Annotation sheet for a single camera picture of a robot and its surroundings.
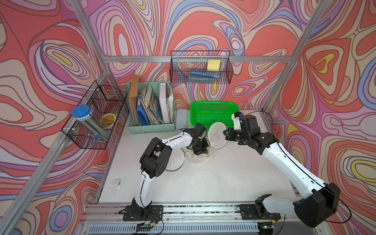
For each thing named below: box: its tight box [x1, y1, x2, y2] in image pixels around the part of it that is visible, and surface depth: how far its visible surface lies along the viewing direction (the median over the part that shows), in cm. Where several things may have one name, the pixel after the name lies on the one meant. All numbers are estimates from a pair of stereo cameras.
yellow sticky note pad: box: [207, 59, 221, 72], surface depth 91 cm
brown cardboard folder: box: [129, 74, 141, 127], surface depth 91 cm
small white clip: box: [114, 178, 122, 191], surface depth 83 cm
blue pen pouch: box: [189, 70, 222, 79], surface depth 90 cm
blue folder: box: [136, 101, 151, 126], surface depth 97 cm
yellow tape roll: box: [100, 113, 117, 128], surface depth 80 cm
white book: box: [159, 82, 170, 124], surface depth 98 cm
